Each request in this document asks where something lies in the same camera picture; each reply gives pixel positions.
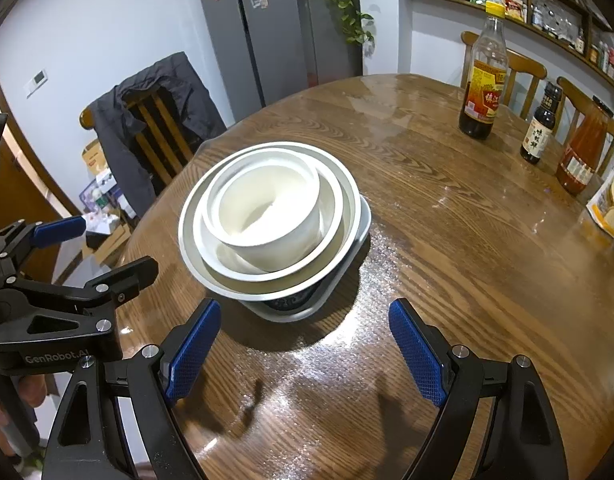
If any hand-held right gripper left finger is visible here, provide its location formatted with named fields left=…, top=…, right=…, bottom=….
left=41, top=297, right=222, bottom=480

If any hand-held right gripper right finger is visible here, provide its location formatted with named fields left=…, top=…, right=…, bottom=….
left=388, top=297, right=570, bottom=480

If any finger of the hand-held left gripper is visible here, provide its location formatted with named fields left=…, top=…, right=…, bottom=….
left=0, top=256, right=159, bottom=348
left=0, top=216, right=87, bottom=263

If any large white bowl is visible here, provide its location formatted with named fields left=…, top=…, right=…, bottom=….
left=178, top=141, right=362, bottom=301

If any blue patterned square plate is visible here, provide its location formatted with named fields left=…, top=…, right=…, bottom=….
left=239, top=195, right=373, bottom=323

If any small white ramekin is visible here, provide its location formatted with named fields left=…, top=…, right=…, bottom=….
left=206, top=156, right=323, bottom=272

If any medium white bowl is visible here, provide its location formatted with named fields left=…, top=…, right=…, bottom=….
left=199, top=150, right=345, bottom=276

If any person's left hand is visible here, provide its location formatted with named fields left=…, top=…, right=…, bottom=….
left=0, top=374, right=47, bottom=457

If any pile of boxes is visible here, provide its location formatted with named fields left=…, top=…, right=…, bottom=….
left=80, top=137, right=133, bottom=266

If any brown wooden door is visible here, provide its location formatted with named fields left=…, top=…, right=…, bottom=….
left=0, top=105, right=83, bottom=286

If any dark grey jacket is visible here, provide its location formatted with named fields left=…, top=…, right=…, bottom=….
left=90, top=51, right=228, bottom=201

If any wooden chair with jacket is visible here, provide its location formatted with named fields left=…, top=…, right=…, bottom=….
left=80, top=87, right=208, bottom=196

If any yellow white flour bag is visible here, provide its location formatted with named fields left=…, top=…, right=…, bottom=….
left=586, top=137, right=614, bottom=238

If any small dark soy sauce bottle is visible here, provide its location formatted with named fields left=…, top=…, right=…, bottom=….
left=519, top=81, right=564, bottom=164

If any red tomato sauce jar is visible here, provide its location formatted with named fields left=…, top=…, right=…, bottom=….
left=555, top=96, right=614, bottom=196

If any tall vinegar bottle yellow cap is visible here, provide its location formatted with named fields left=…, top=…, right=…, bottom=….
left=458, top=1, right=509, bottom=141

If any grey refrigerator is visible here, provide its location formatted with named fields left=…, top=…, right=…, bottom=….
left=192, top=0, right=363, bottom=126

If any wooden dining chair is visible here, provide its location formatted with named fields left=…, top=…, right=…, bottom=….
left=461, top=31, right=548, bottom=121
left=557, top=76, right=614, bottom=176

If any trailing green plant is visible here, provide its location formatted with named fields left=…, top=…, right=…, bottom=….
left=314, top=0, right=378, bottom=48

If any white wall panel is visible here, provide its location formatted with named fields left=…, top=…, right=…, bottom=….
left=26, top=69, right=49, bottom=97

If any wall shelf with jars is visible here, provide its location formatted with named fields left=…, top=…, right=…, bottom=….
left=399, top=0, right=614, bottom=96

